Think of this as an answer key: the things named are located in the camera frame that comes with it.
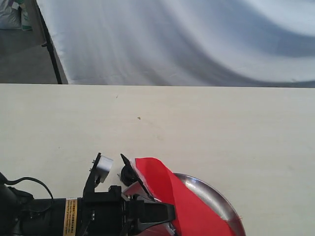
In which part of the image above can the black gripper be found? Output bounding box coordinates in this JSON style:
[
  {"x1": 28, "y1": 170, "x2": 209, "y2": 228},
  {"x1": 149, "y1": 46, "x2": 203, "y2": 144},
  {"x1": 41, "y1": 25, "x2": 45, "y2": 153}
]
[{"x1": 76, "y1": 185, "x2": 176, "y2": 236}]

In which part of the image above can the red flag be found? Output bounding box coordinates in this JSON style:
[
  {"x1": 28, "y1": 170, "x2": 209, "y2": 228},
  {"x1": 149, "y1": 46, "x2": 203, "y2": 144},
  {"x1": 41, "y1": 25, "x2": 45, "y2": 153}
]
[{"x1": 121, "y1": 154, "x2": 234, "y2": 236}]

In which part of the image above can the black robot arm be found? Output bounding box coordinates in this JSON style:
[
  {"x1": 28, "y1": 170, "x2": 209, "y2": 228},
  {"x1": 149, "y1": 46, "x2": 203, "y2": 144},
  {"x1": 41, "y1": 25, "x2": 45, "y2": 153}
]
[{"x1": 0, "y1": 175, "x2": 176, "y2": 236}]

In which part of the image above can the black round flag base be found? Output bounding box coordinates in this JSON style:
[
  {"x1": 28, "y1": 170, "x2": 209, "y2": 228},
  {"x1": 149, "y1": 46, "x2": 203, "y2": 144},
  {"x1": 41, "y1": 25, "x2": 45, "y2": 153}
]
[{"x1": 120, "y1": 166, "x2": 138, "y2": 186}]

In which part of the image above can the round steel plate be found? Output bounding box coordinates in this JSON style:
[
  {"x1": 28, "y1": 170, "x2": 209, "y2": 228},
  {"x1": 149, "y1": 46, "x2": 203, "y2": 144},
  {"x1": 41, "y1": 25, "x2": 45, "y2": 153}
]
[{"x1": 122, "y1": 173, "x2": 247, "y2": 236}]

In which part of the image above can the white backdrop cloth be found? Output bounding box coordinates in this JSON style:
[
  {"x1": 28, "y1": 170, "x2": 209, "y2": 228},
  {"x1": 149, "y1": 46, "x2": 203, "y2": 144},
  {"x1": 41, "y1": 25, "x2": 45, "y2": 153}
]
[{"x1": 38, "y1": 0, "x2": 315, "y2": 88}]

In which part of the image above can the white sack in background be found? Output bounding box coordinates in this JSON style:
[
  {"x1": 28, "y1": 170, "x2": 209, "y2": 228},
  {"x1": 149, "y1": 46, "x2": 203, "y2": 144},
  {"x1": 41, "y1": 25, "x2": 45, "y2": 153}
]
[{"x1": 0, "y1": 0, "x2": 32, "y2": 30}]

